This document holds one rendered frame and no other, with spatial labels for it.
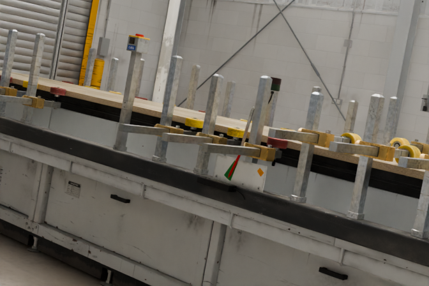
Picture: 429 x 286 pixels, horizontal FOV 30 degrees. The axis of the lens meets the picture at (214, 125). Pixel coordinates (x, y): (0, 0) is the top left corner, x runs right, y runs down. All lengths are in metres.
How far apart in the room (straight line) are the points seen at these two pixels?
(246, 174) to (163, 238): 0.80
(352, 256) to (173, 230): 1.12
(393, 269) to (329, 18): 9.13
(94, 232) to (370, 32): 7.74
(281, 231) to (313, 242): 0.15
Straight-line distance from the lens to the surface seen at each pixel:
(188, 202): 3.35
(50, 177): 4.42
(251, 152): 3.02
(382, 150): 2.77
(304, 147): 2.95
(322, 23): 11.80
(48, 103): 4.22
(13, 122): 4.25
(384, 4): 11.33
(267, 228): 3.08
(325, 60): 11.66
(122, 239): 3.97
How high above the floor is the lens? 1.08
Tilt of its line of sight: 3 degrees down
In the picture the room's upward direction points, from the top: 10 degrees clockwise
